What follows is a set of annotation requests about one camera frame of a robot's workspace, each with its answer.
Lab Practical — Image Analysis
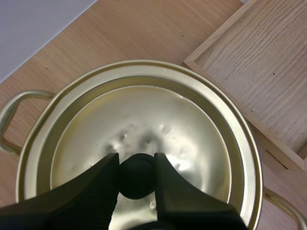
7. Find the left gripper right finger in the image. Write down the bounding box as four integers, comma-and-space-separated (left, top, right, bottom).
134, 152, 249, 230

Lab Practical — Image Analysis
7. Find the gold lid with black knob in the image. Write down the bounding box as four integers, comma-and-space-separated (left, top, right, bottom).
24, 64, 257, 230

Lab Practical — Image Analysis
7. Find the gold pot with two handles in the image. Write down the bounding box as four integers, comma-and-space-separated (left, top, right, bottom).
0, 59, 307, 230

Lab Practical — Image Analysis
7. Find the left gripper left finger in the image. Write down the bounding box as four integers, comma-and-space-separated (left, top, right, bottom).
0, 153, 120, 230

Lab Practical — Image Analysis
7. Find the shallow wooden tray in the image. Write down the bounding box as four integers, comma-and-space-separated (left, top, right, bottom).
183, 0, 307, 172

